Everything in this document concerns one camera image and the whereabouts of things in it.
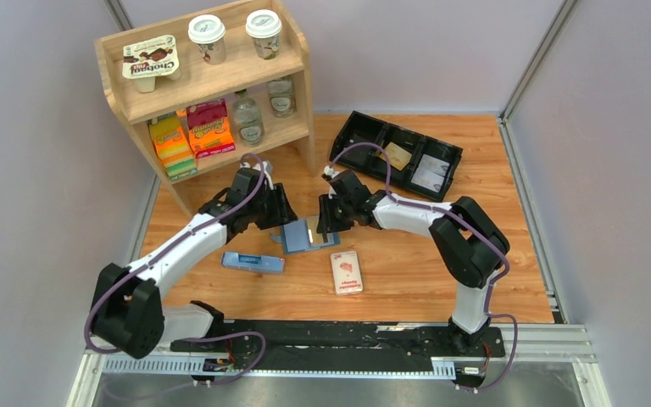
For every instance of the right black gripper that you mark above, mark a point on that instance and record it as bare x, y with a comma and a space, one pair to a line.
327, 222

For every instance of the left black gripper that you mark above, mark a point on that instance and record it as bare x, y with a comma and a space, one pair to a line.
283, 212

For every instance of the blue leather card holder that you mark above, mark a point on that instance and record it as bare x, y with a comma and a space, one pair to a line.
301, 236

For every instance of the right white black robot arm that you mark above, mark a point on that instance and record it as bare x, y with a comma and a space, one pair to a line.
471, 246

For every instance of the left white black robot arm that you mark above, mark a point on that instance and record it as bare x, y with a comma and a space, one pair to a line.
127, 309

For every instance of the gold card in tray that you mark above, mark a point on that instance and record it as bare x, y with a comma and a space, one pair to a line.
397, 156

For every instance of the lower grey card in tray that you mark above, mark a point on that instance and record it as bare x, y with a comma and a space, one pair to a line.
428, 179

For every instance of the grey card in tray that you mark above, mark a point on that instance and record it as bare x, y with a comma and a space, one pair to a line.
428, 179
434, 165

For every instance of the upper grey card in tray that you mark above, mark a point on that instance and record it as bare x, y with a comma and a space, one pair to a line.
434, 165

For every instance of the white pink sponge packet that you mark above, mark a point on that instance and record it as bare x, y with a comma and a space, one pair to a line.
346, 273

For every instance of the blue flat box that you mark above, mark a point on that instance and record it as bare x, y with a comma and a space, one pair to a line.
262, 264

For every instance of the left clear glass bottle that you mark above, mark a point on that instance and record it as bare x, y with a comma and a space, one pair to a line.
247, 119

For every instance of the clear glass bottle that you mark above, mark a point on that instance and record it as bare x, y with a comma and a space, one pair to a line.
247, 119
281, 96

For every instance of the red orange Scrub Mommy box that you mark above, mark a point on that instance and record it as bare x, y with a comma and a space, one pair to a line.
209, 130

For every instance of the black compartment tray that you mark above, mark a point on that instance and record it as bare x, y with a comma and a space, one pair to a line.
361, 141

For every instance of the right clear glass bottle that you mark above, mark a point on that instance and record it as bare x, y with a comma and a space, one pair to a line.
281, 96

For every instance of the multicolour sponge stack pack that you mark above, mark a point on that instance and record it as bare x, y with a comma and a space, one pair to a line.
171, 146

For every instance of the wooden two-tier shelf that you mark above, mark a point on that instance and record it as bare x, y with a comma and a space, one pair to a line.
201, 82

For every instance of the right paper coffee cup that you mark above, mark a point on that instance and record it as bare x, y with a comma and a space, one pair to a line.
264, 27

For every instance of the paper coffee cup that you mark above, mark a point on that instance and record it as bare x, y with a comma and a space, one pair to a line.
207, 32
264, 27

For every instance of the left paper coffee cup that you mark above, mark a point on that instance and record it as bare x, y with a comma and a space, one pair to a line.
207, 32

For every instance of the Chobani yogurt pack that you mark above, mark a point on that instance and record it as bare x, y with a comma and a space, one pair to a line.
144, 62

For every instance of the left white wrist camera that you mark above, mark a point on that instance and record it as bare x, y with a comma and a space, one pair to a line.
264, 168

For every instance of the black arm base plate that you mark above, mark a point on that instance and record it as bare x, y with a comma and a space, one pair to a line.
340, 345

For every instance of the aluminium frame rail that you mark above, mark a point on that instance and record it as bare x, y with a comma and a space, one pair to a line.
524, 344

